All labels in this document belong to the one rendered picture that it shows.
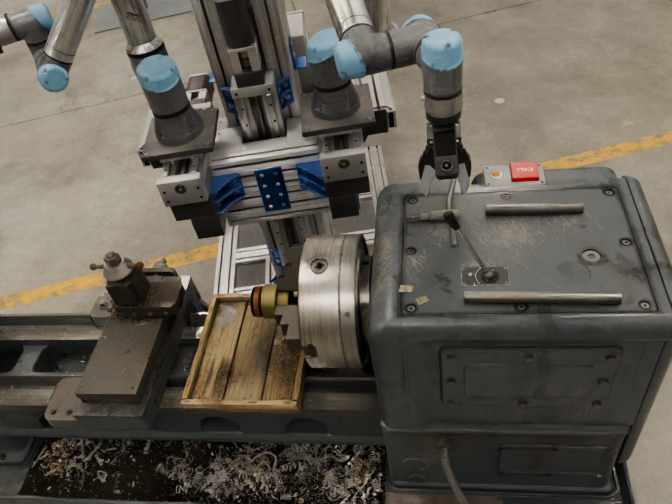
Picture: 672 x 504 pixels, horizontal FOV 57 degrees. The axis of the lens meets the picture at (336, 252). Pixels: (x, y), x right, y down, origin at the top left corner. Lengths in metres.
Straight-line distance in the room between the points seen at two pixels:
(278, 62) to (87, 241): 2.00
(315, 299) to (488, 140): 2.55
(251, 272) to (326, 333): 1.53
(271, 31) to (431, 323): 1.14
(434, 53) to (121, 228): 2.77
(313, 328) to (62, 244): 2.62
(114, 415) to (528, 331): 1.01
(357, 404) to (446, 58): 0.84
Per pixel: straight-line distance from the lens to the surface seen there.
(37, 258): 3.79
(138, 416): 1.63
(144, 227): 3.63
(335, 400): 1.57
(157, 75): 1.89
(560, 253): 1.32
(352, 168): 1.85
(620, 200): 1.45
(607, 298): 1.23
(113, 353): 1.71
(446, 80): 1.20
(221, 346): 1.71
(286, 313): 1.44
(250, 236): 3.00
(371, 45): 1.25
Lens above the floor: 2.19
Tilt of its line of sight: 45 degrees down
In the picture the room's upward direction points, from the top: 12 degrees counter-clockwise
